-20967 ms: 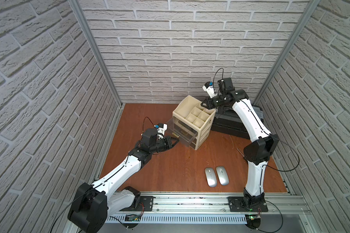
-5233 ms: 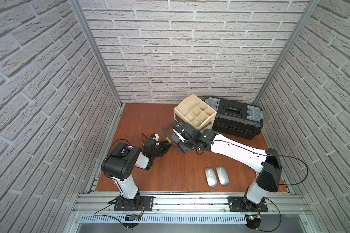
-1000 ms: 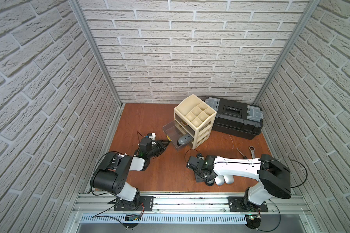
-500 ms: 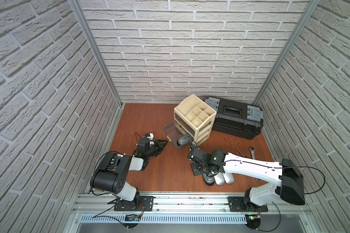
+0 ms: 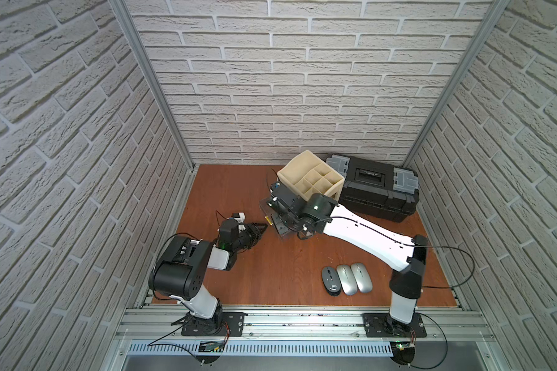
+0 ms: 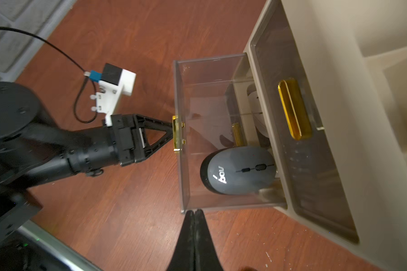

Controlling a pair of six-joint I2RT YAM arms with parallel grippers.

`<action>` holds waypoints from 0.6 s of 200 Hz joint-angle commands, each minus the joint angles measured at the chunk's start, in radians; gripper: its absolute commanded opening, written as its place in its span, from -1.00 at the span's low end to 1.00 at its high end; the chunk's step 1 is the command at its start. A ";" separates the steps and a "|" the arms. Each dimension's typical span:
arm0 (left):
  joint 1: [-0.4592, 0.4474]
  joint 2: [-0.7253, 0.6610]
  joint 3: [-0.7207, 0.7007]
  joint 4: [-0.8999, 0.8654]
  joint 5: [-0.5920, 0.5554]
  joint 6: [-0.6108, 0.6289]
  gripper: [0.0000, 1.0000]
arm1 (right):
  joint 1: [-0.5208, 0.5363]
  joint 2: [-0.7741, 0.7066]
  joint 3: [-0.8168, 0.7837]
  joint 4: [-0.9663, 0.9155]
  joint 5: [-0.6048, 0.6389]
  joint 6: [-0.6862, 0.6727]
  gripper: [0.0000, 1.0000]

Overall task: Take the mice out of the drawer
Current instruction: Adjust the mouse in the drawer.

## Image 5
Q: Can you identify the silver computer mouse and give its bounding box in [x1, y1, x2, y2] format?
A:
[351, 263, 373, 294]
[336, 264, 358, 295]

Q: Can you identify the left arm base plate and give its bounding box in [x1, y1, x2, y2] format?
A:
[181, 312, 245, 337]

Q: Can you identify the black plastic toolbox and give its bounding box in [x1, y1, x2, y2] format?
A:
[326, 155, 419, 223]

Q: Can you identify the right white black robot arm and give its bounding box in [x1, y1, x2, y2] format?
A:
[266, 182, 427, 326]

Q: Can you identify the clear drawer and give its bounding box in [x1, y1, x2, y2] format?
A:
[259, 197, 296, 241]

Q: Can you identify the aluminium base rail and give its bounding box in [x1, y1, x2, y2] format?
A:
[114, 305, 496, 342]

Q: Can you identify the beige drawer organizer cabinet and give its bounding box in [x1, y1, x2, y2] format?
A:
[277, 150, 345, 201]

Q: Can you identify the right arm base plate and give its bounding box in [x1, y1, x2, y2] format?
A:
[361, 313, 427, 339]

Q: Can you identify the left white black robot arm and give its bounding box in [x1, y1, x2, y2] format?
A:
[149, 213, 268, 335]

